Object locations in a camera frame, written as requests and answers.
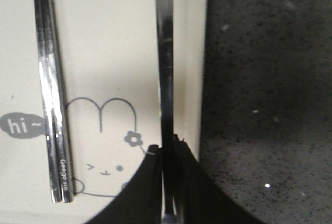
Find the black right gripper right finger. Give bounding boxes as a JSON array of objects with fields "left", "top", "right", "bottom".
[{"left": 173, "top": 135, "right": 263, "bottom": 223}]

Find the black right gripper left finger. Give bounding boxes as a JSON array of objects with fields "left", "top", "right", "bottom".
[{"left": 88, "top": 145, "right": 162, "bottom": 224}]

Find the silver chopstick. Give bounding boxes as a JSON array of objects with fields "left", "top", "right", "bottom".
[
  {"left": 34, "top": 0, "right": 62, "bottom": 203},
  {"left": 51, "top": 0, "right": 74, "bottom": 203}
]

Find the silver spoon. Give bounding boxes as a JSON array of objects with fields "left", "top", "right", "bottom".
[{"left": 156, "top": 0, "right": 178, "bottom": 223}]

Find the cream rabbit serving tray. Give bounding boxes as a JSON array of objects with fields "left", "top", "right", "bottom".
[{"left": 0, "top": 0, "right": 209, "bottom": 224}]

